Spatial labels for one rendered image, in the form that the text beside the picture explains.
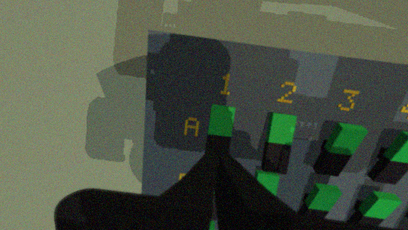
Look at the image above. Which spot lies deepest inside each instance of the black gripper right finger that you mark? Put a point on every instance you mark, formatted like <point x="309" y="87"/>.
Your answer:
<point x="243" y="203"/>

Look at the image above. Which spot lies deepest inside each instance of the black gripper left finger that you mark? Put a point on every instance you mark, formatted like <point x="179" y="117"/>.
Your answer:
<point x="187" y="205"/>

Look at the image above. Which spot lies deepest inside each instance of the dark grey switch panel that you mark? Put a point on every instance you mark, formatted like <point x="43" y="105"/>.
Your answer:
<point x="326" y="134"/>

